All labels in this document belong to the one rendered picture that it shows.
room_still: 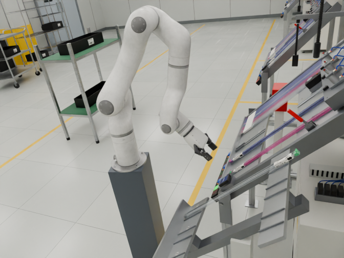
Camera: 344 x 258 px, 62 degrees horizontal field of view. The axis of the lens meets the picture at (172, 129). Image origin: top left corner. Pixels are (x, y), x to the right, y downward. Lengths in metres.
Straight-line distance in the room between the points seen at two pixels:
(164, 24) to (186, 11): 9.16
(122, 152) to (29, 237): 1.23
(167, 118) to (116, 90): 0.25
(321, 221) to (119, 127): 0.94
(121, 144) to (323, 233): 0.94
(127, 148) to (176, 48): 0.55
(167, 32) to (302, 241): 1.01
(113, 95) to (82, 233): 1.27
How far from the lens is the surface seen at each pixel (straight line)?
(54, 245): 2.30
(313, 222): 1.30
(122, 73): 1.27
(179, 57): 1.20
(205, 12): 10.20
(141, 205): 1.61
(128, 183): 1.53
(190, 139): 1.33
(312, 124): 1.05
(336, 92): 1.02
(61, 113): 3.42
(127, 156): 1.46
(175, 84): 1.24
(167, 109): 1.23
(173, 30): 1.20
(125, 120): 1.40
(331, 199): 1.39
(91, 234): 2.24
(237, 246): 0.96
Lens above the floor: 1.54
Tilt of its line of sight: 28 degrees down
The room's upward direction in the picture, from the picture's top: 8 degrees counter-clockwise
